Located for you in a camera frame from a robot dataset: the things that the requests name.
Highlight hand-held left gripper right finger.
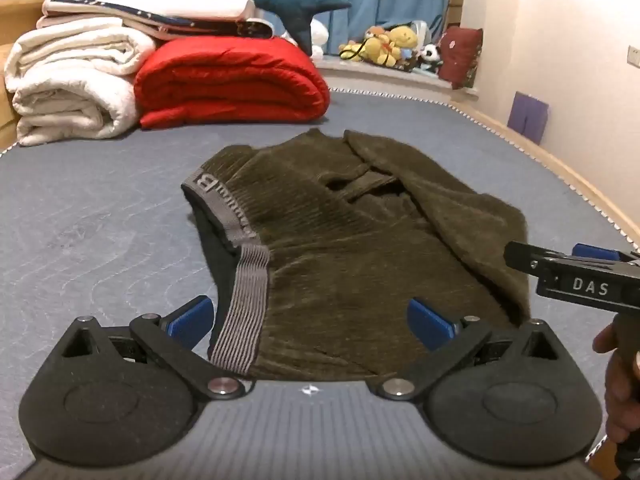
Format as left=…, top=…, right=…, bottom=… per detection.
left=377, top=298, right=567, bottom=403

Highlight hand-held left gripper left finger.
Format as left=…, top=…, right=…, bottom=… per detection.
left=59, top=295, right=247, bottom=402

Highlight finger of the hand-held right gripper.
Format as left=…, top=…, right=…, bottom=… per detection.
left=572, top=242, right=640, bottom=266
left=503, top=241, right=574, bottom=274

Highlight olive corduroy pants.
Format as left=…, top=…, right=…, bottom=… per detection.
left=181, top=128, right=532, bottom=382

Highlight person's right hand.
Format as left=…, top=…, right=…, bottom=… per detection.
left=592, top=316, right=640, bottom=445

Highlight grey quilted mattress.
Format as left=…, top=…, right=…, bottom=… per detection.
left=0, top=87, right=640, bottom=480

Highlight dark red cushion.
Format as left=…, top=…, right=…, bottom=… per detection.
left=438, top=25, right=484, bottom=91

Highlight panda plush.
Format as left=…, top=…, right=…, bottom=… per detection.
left=417, top=44, right=443, bottom=73

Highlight white window sill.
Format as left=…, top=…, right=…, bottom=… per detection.
left=314, top=57, right=480, bottom=102

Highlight red folded quilt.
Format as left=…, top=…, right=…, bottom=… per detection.
left=133, top=36, right=331, bottom=130

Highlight yellow plush bear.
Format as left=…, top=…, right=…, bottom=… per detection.
left=387, top=25, right=420, bottom=59

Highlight yellow plush dog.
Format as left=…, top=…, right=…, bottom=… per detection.
left=339, top=26, right=401, bottom=67

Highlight white folded blanket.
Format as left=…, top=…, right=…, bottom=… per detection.
left=4, top=16, right=157, bottom=147

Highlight white round plush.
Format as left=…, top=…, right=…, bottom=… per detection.
left=281, top=19, right=329, bottom=59

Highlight star print folded blanket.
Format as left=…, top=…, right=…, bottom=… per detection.
left=36, top=0, right=275, bottom=41

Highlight white pillow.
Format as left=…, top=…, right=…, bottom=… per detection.
left=95, top=0, right=257, bottom=22

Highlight blue shark plush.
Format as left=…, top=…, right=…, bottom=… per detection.
left=45, top=0, right=353, bottom=57

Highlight purple wall patch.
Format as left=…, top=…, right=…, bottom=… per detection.
left=507, top=91, right=550, bottom=146

